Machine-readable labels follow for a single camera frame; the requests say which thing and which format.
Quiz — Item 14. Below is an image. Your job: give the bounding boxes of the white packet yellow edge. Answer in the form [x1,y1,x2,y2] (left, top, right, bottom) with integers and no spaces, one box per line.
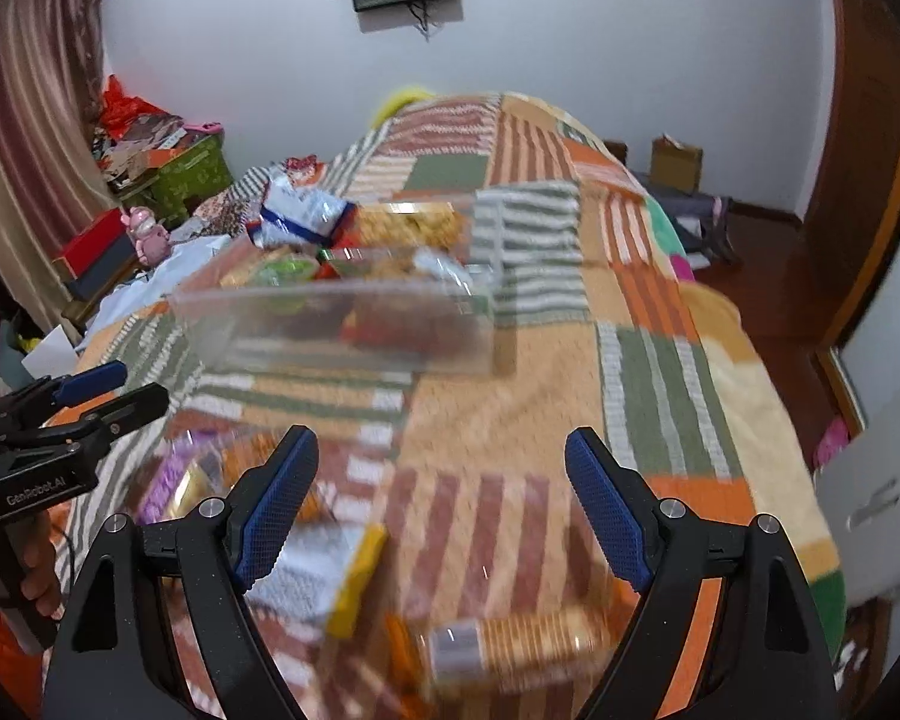
[243,521,389,643]

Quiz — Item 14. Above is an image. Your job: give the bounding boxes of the blue snack packet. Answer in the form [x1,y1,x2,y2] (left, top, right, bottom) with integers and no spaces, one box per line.
[249,178,359,250]

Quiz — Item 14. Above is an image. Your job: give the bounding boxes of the patchwork striped blanket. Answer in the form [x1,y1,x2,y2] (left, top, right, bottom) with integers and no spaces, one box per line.
[45,90,848,720]

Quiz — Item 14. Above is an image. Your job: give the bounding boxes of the clear plastic storage container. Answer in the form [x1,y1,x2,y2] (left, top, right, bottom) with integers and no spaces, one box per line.
[168,191,497,377]

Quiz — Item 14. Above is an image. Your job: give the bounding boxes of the purple-tinted clear snack packet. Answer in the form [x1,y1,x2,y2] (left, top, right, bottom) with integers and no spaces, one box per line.
[136,430,230,528]

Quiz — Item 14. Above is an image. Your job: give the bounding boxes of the wooden door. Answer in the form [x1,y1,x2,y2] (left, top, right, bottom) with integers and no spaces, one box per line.
[793,0,900,365]

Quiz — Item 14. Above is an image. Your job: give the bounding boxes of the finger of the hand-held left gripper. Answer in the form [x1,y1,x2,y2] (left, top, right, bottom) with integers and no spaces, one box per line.
[75,382,170,460]
[0,361,130,430]

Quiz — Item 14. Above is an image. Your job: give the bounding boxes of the grey bag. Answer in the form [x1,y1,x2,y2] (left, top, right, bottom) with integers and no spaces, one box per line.
[640,191,740,268]

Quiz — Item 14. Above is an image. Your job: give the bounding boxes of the orange cloth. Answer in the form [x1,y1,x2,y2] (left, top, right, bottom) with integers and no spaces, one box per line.
[0,591,47,720]

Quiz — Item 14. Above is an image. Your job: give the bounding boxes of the white paper sheet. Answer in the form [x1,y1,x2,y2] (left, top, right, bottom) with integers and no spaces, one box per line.
[22,325,80,380]

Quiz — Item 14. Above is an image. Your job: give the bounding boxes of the round biscuit sleeve packet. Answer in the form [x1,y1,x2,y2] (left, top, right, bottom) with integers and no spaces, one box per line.
[420,606,617,697]

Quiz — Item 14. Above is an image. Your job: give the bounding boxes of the clear packet golden fried snacks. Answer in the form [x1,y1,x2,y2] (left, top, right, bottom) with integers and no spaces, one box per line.
[354,202,472,250]

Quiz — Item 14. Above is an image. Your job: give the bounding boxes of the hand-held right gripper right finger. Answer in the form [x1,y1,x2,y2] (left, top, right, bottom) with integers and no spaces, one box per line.
[564,426,841,720]

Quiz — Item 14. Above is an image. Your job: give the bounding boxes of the person's left hand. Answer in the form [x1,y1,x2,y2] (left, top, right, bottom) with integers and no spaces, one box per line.
[18,521,70,623]

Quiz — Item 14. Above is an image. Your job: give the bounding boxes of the small green snack packet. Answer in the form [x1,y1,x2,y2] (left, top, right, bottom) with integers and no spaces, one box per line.
[258,250,322,287]

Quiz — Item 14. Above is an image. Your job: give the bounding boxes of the pile of papers and cloths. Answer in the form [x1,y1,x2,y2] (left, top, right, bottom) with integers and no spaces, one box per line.
[93,112,197,182]

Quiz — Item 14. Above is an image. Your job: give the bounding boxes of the white slotted plastic panel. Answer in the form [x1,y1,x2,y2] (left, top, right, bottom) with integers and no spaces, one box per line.
[813,367,900,610]

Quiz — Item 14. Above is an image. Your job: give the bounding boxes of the red plastic bag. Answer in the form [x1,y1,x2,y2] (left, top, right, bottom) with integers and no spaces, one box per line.
[98,75,155,129]

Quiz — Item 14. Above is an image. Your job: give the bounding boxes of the checkered patchwork quilt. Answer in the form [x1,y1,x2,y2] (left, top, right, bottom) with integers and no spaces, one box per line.
[193,156,346,230]

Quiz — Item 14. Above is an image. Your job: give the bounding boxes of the light blue cloth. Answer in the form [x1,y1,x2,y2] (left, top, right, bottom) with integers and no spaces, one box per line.
[96,235,235,317]

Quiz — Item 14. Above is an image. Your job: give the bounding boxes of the cardboard box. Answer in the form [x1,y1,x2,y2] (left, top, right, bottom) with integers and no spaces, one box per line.
[650,134,704,193]

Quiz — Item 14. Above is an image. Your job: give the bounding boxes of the striped brown curtain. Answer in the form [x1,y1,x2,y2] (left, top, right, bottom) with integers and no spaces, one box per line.
[0,0,145,320]

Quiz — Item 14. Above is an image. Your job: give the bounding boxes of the red box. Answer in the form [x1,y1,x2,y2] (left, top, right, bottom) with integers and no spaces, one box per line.
[52,208,133,279]

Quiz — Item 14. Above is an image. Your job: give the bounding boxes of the dark grey box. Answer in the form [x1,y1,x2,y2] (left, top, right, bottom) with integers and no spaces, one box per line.
[63,247,141,302]

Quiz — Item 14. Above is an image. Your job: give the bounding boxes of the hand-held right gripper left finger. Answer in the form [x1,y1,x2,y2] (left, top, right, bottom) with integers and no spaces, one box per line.
[45,424,320,720]

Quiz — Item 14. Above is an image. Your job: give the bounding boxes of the yellow hoop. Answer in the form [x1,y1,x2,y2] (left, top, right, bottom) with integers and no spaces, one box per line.
[374,85,437,125]

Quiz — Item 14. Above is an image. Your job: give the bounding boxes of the pink toy rabbit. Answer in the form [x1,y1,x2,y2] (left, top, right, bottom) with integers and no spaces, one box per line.
[121,205,168,268]

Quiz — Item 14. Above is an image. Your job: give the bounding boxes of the orange cracker packet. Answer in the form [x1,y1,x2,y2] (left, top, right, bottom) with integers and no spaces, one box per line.
[385,610,425,688]

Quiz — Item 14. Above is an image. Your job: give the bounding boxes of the green patterned box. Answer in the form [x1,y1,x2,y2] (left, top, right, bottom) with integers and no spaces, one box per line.
[130,131,234,223]

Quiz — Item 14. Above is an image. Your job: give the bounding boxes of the pink cloth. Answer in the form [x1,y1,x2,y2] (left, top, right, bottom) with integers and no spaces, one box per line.
[813,420,850,467]

